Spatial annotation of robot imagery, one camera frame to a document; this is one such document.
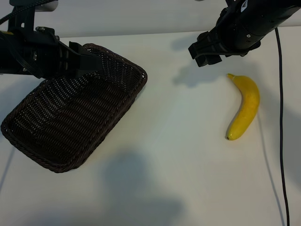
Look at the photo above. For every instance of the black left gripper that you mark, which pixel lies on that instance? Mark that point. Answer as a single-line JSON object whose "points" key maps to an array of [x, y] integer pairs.
{"points": [[47, 58]]}

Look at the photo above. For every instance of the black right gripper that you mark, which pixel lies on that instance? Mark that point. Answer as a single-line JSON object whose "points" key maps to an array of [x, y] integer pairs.
{"points": [[232, 33]]}

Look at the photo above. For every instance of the yellow banana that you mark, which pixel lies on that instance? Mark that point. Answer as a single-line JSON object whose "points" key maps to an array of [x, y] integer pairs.
{"points": [[248, 103]]}

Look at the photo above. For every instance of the dark brown woven basket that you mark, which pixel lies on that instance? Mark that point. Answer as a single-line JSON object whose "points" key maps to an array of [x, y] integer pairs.
{"points": [[70, 122]]}

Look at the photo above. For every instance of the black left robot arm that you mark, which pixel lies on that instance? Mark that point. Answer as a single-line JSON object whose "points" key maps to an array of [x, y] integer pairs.
{"points": [[4, 54]]}

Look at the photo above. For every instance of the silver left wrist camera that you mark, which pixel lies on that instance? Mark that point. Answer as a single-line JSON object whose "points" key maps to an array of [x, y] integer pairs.
{"points": [[47, 4]]}

